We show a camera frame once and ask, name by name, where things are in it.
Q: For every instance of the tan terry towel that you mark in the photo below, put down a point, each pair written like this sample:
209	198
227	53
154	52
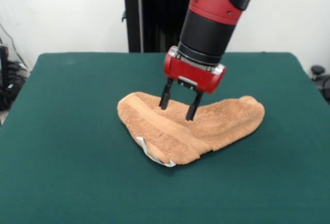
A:
224	120

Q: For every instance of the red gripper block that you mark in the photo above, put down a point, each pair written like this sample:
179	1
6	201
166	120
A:
190	70

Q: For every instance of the grey caster leg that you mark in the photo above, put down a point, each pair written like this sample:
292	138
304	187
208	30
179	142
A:
317	69

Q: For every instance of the dark green table cloth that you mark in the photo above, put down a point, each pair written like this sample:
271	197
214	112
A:
77	131

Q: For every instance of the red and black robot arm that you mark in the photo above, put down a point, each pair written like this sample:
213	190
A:
214	2

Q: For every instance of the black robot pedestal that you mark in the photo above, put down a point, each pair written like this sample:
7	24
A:
152	28

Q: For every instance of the black equipment pile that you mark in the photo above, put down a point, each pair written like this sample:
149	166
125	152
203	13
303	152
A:
7	97

